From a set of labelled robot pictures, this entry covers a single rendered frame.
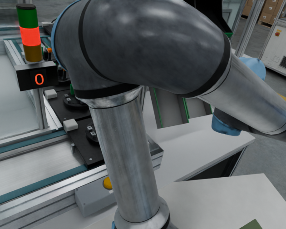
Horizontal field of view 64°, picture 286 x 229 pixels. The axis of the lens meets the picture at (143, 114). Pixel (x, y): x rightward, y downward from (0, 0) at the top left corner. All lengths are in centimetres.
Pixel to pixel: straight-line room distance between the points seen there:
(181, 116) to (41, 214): 63
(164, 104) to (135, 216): 61
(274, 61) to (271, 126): 451
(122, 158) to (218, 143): 85
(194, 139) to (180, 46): 95
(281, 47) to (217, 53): 464
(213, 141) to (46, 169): 76
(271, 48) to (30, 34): 457
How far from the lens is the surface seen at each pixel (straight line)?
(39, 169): 90
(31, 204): 77
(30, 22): 75
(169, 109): 99
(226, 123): 60
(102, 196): 75
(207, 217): 90
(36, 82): 82
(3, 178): 91
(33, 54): 78
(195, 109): 109
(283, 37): 488
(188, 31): 25
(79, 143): 89
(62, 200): 79
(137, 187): 43
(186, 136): 117
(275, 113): 44
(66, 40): 33
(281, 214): 105
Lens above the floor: 158
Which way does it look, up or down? 35 degrees down
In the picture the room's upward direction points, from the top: 9 degrees clockwise
